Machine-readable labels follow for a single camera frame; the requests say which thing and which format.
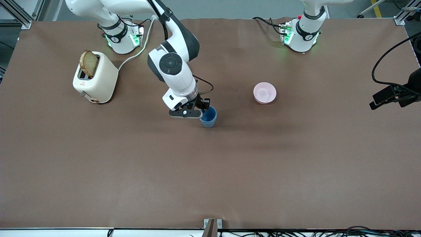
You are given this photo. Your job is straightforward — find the cream white toaster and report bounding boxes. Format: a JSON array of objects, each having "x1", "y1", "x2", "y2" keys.
[{"x1": 72, "y1": 51, "x2": 119, "y2": 104}]

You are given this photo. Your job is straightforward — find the pink bowl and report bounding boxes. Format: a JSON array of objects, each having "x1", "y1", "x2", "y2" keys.
[{"x1": 253, "y1": 82, "x2": 277, "y2": 104}]

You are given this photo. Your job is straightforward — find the white stand leg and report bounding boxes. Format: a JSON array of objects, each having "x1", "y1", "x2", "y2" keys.
[{"x1": 357, "y1": 0, "x2": 385, "y2": 18}]

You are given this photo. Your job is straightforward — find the brown bread slice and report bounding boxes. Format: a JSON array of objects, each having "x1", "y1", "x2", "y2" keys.
[{"x1": 80, "y1": 50, "x2": 99, "y2": 78}]

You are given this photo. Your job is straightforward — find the white toaster power cable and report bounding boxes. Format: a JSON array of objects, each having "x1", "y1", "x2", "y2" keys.
[{"x1": 117, "y1": 15, "x2": 157, "y2": 71}]

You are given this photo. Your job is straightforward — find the aluminium frame corner profile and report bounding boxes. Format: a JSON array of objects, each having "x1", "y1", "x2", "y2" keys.
[
  {"x1": 0, "y1": 0, "x2": 32, "y2": 29},
  {"x1": 394, "y1": 0, "x2": 421, "y2": 26}
]

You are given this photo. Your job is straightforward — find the black right arm base cable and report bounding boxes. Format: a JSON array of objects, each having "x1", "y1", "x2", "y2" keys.
[{"x1": 121, "y1": 17, "x2": 152, "y2": 27}]

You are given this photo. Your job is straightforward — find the black arm base cable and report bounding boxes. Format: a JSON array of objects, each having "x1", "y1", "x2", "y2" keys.
[
  {"x1": 252, "y1": 16, "x2": 287, "y2": 35},
  {"x1": 121, "y1": 17, "x2": 152, "y2": 27}
]

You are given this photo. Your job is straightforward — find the metal table edge bracket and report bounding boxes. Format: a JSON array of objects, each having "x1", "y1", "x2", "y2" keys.
[{"x1": 203, "y1": 219, "x2": 223, "y2": 237}]

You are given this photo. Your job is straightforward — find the black left arm base cable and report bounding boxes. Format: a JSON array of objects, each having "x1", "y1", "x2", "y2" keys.
[{"x1": 252, "y1": 16, "x2": 287, "y2": 35}]

